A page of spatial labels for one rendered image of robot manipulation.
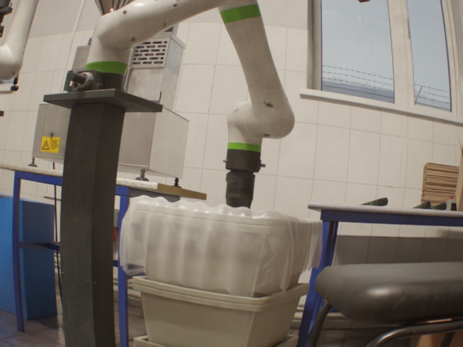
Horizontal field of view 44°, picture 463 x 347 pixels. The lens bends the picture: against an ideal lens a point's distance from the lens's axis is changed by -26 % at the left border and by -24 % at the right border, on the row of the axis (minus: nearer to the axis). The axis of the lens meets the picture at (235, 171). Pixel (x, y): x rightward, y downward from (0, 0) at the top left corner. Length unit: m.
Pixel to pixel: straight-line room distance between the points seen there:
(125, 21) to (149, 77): 1.21
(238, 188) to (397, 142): 2.12
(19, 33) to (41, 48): 2.51
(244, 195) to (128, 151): 0.60
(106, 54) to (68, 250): 0.50
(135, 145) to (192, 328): 0.80
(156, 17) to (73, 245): 0.59
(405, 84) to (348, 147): 0.79
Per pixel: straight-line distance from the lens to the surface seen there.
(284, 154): 4.02
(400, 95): 4.47
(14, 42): 2.20
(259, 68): 1.90
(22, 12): 2.24
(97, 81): 1.62
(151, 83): 2.72
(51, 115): 2.65
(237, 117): 2.01
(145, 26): 1.54
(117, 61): 1.67
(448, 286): 0.69
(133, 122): 2.49
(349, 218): 2.60
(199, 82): 4.16
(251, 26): 1.89
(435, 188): 3.20
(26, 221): 2.87
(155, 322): 2.01
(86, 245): 1.62
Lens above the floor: 0.68
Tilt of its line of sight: 3 degrees up
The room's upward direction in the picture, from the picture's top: 6 degrees clockwise
